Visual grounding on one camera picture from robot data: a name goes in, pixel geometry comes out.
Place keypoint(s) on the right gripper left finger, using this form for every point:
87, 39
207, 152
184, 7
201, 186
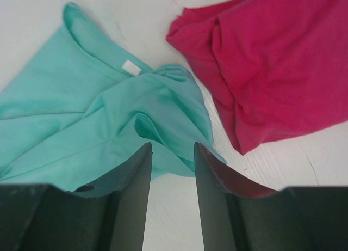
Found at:
108, 213

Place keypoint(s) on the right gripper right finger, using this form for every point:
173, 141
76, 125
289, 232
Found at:
240, 214

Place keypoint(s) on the teal t shirt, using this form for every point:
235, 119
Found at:
83, 105

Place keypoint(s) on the folded pink t shirt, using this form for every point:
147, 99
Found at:
276, 69

